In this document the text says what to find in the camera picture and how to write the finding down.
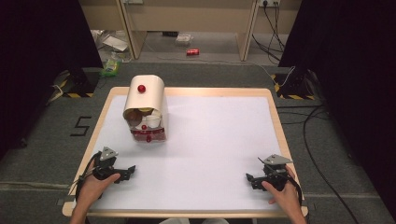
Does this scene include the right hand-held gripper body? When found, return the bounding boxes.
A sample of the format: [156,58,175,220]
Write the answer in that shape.
[262,154,294,192]

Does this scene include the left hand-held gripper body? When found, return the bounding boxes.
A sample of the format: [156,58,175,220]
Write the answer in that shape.
[92,146,120,182]

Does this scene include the person's right hand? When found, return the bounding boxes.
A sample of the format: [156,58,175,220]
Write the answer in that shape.
[261,164,304,213]

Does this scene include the person's left hand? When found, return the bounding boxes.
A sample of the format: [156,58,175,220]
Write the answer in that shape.
[76,160,121,209]

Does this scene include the brown round bread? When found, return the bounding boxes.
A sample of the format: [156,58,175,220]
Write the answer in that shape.
[126,109,145,127]

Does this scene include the white cup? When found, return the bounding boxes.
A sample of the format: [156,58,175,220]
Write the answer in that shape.
[145,115,162,129]

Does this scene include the white table mat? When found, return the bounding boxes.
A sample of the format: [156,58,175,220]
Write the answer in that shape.
[89,94,284,212]

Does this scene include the white bread box red knob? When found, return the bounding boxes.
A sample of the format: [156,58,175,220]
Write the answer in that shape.
[122,74,169,144]

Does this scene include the black stand base striped tape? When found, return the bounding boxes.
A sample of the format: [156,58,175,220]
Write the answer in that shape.
[270,67,317,101]
[51,67,104,99]

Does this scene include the green packet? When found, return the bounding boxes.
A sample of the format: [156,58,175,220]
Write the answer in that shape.
[99,59,121,78]

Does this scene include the black curtain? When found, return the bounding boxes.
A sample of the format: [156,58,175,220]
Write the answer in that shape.
[0,0,104,161]
[278,0,396,218]

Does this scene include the pile of white paper waste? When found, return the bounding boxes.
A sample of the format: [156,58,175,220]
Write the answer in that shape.
[91,29,134,63]

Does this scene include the clear plastic bag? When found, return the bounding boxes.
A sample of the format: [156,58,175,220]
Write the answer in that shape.
[175,33,194,47]

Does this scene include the beige wooden desk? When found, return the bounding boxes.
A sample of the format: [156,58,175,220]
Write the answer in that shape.
[78,0,303,62]

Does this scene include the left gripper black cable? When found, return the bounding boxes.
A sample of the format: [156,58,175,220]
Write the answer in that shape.
[67,151,104,202]

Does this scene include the black floor cable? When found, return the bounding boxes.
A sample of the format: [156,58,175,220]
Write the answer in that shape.
[276,105,362,224]

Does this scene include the black cables from socket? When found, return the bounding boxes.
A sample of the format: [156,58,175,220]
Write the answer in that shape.
[251,2,287,63]

